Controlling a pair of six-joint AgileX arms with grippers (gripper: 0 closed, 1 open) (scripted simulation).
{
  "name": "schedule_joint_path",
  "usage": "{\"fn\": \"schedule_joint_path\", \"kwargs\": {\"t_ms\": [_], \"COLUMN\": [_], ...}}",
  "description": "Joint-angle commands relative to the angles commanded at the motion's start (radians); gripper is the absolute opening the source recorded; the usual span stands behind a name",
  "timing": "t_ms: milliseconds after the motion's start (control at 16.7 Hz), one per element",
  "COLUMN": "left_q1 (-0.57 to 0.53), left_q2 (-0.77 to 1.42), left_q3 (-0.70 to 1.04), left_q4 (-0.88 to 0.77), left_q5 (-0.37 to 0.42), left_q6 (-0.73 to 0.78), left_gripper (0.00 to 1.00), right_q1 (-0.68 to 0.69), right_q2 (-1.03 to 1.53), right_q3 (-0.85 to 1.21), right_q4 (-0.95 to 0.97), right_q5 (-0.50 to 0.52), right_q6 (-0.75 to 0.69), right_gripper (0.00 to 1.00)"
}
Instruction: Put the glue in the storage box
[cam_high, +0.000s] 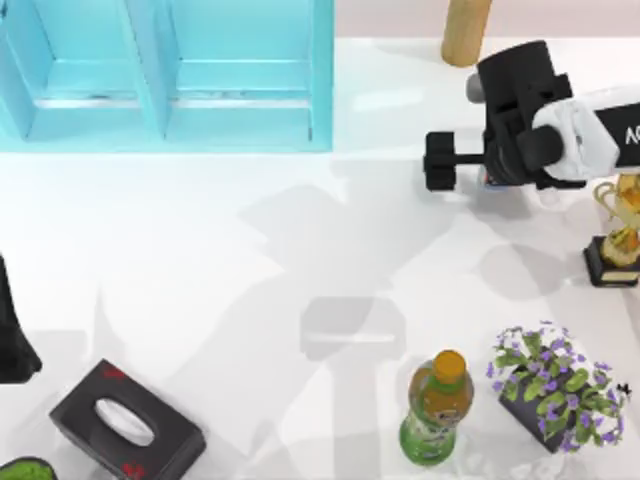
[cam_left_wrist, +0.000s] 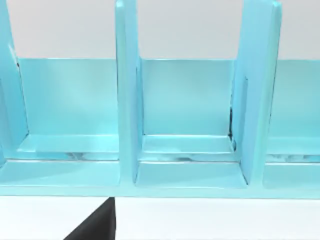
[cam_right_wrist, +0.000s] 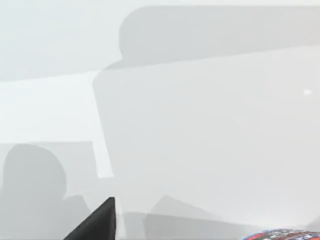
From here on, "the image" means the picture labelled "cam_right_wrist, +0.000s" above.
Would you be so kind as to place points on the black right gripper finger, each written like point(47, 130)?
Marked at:
point(100, 222)

